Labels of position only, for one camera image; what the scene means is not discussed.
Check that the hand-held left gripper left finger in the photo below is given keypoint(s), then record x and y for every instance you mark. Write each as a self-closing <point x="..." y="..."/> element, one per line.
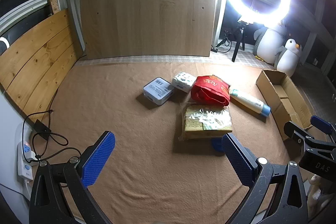
<point x="99" y="158"/>

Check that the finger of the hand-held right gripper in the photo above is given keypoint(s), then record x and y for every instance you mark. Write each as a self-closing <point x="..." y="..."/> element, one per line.
<point x="321" y="124"/>
<point x="295" y="130"/>

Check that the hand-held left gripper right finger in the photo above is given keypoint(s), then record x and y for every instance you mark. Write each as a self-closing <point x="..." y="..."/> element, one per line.
<point x="239" y="158"/>

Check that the blue round lid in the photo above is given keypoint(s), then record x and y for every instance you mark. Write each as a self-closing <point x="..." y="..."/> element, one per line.
<point x="217" y="146"/>

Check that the cardboard box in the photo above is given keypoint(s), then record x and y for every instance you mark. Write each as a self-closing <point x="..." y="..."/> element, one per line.
<point x="288" y="98"/>

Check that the clear pack of noodle blocks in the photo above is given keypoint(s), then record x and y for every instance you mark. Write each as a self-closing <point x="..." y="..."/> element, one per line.
<point x="204" y="121"/>

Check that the white bottle with blue cap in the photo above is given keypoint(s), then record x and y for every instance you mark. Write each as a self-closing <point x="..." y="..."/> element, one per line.
<point x="248" y="100"/>

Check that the red bag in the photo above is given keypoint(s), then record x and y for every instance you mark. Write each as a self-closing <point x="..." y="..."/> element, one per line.
<point x="207" y="92"/>

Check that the black adapter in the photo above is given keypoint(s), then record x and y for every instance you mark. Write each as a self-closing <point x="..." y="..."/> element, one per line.
<point x="40" y="128"/>

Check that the small penguin plush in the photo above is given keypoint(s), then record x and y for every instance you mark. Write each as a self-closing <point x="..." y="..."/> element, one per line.
<point x="287" y="61"/>

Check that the white power strip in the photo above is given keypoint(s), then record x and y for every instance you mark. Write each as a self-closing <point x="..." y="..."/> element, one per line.
<point x="25" y="171"/>

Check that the white box with grey base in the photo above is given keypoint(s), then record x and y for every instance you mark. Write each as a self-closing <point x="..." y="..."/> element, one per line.
<point x="157" y="90"/>

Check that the large penguin plush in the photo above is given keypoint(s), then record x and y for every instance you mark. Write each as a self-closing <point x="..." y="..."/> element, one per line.
<point x="270" y="43"/>

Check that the patterned tissue pack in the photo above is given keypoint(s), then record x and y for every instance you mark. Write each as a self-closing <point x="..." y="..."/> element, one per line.
<point x="183" y="81"/>

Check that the black tripod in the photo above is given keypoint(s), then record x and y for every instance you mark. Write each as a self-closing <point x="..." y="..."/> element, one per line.
<point x="240" y="37"/>

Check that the black power strip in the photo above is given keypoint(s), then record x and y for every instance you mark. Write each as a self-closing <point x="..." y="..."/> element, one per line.
<point x="214" y="49"/>

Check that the checked mat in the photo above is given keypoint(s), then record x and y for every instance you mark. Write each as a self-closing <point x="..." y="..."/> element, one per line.
<point x="157" y="59"/>

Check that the pine wood headboard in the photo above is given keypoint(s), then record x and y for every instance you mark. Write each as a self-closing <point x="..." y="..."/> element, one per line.
<point x="36" y="56"/>

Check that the light wood panel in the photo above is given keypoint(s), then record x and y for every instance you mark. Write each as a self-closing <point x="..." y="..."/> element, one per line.
<point x="147" y="16"/>

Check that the white door frame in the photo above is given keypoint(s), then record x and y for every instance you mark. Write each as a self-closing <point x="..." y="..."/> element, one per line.
<point x="219" y="16"/>

